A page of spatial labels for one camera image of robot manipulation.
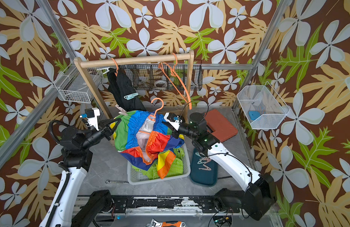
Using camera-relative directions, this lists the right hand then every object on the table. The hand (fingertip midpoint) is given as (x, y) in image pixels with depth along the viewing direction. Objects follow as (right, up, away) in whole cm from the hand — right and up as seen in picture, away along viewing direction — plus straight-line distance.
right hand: (163, 120), depth 69 cm
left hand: (-20, +1, -5) cm, 21 cm away
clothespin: (+23, -27, +19) cm, 40 cm away
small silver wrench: (-32, -36, +12) cm, 50 cm away
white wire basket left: (-57, +21, +15) cm, 62 cm away
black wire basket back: (-2, +31, +30) cm, 44 cm away
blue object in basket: (+52, +3, +11) cm, 53 cm away
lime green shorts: (+7, -29, +13) cm, 33 cm away
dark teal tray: (+24, -33, +16) cm, 44 cm away
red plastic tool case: (+42, -7, +33) cm, 53 cm away
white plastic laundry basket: (-18, -33, +11) cm, 39 cm away
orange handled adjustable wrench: (-4, -51, 0) cm, 51 cm away
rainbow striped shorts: (-11, -9, +3) cm, 14 cm away
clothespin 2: (+25, -30, +17) cm, 43 cm away
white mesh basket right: (+59, +8, +14) cm, 61 cm away
